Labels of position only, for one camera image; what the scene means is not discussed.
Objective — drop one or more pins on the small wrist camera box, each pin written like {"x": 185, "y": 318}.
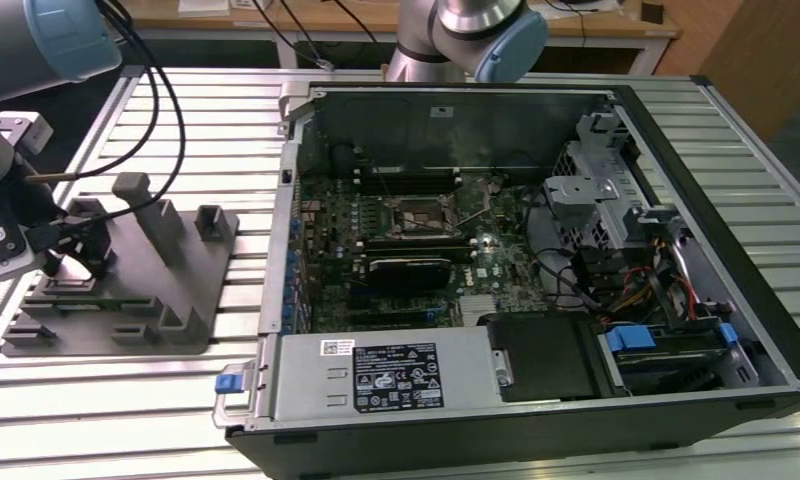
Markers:
{"x": 23, "y": 131}

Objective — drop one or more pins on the silver square CPU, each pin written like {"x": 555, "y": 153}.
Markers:
{"x": 76, "y": 270}

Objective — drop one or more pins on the white paper sheet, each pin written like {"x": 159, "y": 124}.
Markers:
{"x": 203, "y": 5}

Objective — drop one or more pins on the silver power supply unit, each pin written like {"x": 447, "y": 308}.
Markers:
{"x": 307, "y": 380}

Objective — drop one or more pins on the metal disk bay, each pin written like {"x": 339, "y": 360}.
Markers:
{"x": 747, "y": 372}

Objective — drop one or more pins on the black graphics card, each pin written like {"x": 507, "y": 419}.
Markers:
{"x": 407, "y": 274}

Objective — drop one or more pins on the silver case latch blue tab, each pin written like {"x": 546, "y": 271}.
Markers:
{"x": 227, "y": 384}

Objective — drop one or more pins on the small black desk object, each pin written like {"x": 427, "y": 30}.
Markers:
{"x": 652, "y": 12}

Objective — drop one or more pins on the silver metal drive cage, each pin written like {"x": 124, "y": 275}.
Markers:
{"x": 587, "y": 200}

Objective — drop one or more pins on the silver finned heat sink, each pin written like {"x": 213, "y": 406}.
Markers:
{"x": 476, "y": 305}

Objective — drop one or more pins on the grey plastic parts rack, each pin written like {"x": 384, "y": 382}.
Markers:
{"x": 147, "y": 290}

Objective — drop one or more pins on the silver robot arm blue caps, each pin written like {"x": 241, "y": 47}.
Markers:
{"x": 13, "y": 45}

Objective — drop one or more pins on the green motherboard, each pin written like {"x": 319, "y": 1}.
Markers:
{"x": 507, "y": 280}

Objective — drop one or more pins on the wooden cabinet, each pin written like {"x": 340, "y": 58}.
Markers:
{"x": 760, "y": 60}

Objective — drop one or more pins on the CPU socket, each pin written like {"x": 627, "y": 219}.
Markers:
{"x": 423, "y": 212}

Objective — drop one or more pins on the black open PC case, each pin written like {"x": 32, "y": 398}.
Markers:
{"x": 440, "y": 450}

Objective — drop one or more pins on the wooden desk white legs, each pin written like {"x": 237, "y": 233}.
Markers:
{"x": 607, "y": 25}

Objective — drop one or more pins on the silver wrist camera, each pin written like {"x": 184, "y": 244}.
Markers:
{"x": 6, "y": 272}

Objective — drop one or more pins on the hard disk in blue carrier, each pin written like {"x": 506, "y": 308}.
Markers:
{"x": 667, "y": 362}

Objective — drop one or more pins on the small white box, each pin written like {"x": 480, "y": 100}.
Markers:
{"x": 249, "y": 4}

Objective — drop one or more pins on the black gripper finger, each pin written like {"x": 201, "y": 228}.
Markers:
{"x": 100, "y": 250}
{"x": 55, "y": 262}

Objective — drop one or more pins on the grey case hinge bracket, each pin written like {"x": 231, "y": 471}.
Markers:
{"x": 293, "y": 95}

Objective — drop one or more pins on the black expansion slot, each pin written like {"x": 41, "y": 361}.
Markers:
{"x": 387, "y": 320}

